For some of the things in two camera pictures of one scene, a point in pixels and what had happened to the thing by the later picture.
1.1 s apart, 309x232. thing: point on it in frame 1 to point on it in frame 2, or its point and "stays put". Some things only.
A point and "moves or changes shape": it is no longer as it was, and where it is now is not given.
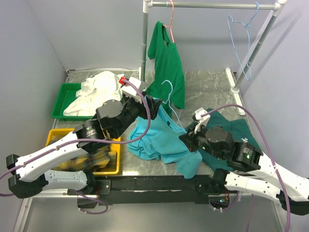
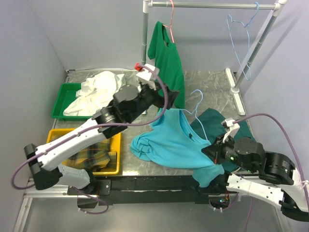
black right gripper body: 197,140 to 222,151
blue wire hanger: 247,25 stays put
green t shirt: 168,85 stays put
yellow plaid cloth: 97,159 stays put
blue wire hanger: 169,101 to 195,112
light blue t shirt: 162,143 moves or changes shape
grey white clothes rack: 279,5 stays put
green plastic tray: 66,94 stays put
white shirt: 99,88 stays put
